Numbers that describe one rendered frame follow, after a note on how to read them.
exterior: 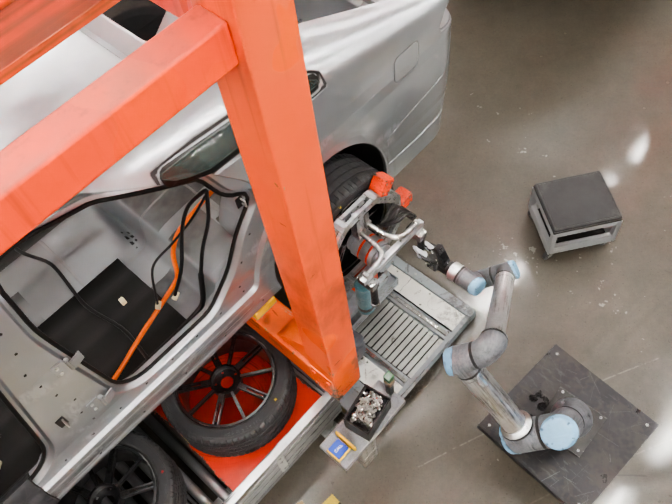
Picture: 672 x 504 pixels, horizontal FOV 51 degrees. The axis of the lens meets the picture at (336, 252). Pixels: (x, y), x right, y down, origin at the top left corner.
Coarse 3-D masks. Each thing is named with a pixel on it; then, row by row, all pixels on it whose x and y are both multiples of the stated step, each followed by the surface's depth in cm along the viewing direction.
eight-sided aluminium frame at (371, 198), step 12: (372, 192) 320; (360, 204) 319; (372, 204) 318; (348, 216) 317; (360, 216) 316; (336, 228) 313; (348, 228) 313; (396, 228) 356; (384, 240) 357; (360, 264) 358; (348, 276) 355; (348, 288) 351
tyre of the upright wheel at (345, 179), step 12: (336, 156) 330; (348, 156) 335; (324, 168) 323; (336, 168) 323; (348, 168) 324; (360, 168) 327; (372, 168) 334; (336, 180) 319; (348, 180) 319; (360, 180) 319; (336, 192) 314; (348, 192) 314; (360, 192) 322; (336, 204) 312; (384, 216) 358
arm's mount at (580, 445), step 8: (560, 392) 330; (568, 392) 328; (552, 400) 332; (592, 408) 323; (600, 416) 321; (592, 424) 324; (600, 424) 322; (592, 432) 324; (584, 440) 326; (568, 448) 331; (576, 448) 328; (584, 448) 326
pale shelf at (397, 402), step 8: (376, 384) 342; (384, 384) 341; (384, 392) 339; (392, 400) 337; (400, 400) 336; (392, 408) 335; (400, 408) 336; (392, 416) 333; (344, 424) 333; (384, 424) 331; (344, 432) 331; (352, 432) 331; (376, 432) 329; (328, 440) 330; (352, 440) 329; (360, 440) 328; (328, 448) 328; (360, 448) 326; (352, 456) 325; (344, 464) 323; (352, 464) 325
